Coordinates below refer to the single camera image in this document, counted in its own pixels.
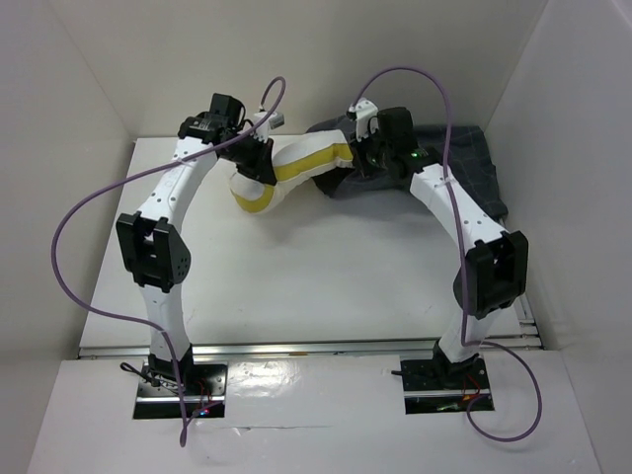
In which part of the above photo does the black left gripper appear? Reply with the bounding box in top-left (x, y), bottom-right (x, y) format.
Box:
top-left (221, 131), bottom-right (277, 185)

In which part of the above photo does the white pillow with yellow edge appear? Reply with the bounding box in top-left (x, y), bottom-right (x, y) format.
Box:
top-left (228, 130), bottom-right (354, 214)

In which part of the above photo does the dark grey checked pillowcase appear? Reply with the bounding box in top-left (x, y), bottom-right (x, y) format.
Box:
top-left (313, 125), bottom-right (509, 221)

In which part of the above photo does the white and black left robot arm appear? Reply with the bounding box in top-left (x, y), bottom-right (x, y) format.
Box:
top-left (116, 94), bottom-right (284, 394)

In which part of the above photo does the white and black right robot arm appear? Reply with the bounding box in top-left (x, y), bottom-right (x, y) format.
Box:
top-left (347, 100), bottom-right (528, 389)

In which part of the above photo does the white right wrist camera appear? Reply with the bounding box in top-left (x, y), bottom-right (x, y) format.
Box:
top-left (347, 97), bottom-right (379, 141)

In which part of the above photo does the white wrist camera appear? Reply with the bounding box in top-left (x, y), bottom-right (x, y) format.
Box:
top-left (252, 111), bottom-right (284, 142)
top-left (347, 97), bottom-right (379, 141)

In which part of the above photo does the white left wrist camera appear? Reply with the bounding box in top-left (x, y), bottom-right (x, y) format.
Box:
top-left (252, 111), bottom-right (284, 142)

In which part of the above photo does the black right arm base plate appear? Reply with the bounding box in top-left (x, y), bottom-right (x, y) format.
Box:
top-left (391, 355), bottom-right (495, 415)

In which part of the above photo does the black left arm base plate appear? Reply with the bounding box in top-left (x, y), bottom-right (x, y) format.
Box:
top-left (119, 362), bottom-right (228, 420)

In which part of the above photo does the aluminium frame rail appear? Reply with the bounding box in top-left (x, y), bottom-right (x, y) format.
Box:
top-left (76, 295), bottom-right (544, 359)

